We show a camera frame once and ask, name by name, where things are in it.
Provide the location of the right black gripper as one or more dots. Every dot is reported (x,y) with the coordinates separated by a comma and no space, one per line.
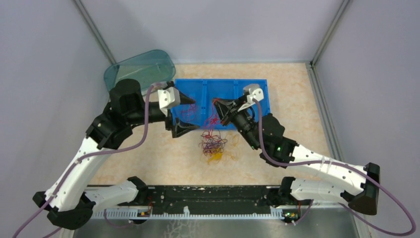
(224,107)

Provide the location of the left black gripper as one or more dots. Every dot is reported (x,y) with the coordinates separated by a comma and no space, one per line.
(180,127)

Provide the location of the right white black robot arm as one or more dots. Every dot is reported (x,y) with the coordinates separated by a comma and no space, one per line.
(280,151)

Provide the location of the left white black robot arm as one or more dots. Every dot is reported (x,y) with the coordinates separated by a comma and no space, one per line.
(127,108)

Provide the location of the blue three-compartment plastic bin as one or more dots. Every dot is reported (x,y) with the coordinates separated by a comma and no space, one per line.
(204,90)

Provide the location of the teal transparent plastic tub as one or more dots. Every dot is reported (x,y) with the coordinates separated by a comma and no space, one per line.
(147,68)

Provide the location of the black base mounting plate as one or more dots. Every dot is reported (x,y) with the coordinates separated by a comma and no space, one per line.
(219,200)

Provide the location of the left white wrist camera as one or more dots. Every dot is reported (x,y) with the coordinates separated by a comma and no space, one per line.
(168,96)

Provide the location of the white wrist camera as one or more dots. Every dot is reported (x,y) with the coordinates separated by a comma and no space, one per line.
(168,96)
(253,92)

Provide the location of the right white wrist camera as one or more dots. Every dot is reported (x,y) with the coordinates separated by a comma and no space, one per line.
(253,92)

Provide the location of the white slotted cable duct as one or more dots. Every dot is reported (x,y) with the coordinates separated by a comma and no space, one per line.
(135,214)

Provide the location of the aluminium frame rail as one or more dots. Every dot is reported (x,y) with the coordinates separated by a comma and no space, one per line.
(137,193)

